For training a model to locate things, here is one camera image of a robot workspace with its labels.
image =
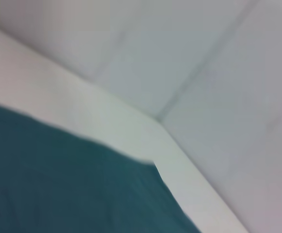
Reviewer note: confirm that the blue shirt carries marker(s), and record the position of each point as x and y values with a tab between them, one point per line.
70	184

